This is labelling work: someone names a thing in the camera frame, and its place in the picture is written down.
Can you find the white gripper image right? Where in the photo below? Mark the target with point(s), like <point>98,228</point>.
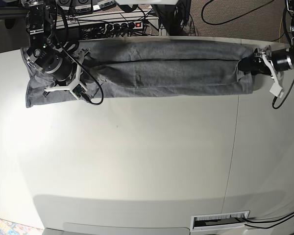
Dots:
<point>261,62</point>

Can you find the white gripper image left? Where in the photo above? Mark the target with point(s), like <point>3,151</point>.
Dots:
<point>68,65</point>

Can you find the grey T-shirt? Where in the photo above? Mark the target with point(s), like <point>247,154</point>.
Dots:
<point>162,68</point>

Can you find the grey table leg column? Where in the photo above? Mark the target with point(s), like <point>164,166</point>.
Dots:
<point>162,19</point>

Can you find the black camera cable image right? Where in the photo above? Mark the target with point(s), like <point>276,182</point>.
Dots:
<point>284,98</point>

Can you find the black power strip red switch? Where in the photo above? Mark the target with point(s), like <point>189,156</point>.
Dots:
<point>131,26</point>

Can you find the white cable grommet tray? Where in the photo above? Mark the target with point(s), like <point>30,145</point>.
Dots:
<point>222,221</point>

